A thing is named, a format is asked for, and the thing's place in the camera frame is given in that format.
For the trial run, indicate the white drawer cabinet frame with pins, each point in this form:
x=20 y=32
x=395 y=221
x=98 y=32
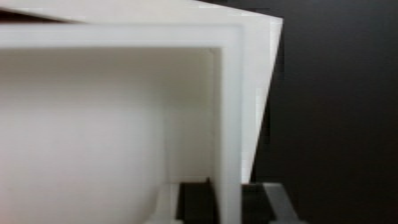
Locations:
x=189 y=12

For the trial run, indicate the white drawer box one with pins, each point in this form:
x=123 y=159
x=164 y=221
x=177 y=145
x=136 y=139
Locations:
x=120 y=121

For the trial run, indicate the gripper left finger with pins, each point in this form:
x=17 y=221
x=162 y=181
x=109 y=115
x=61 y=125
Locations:
x=185 y=204

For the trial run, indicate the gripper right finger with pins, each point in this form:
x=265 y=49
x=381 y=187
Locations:
x=267 y=207

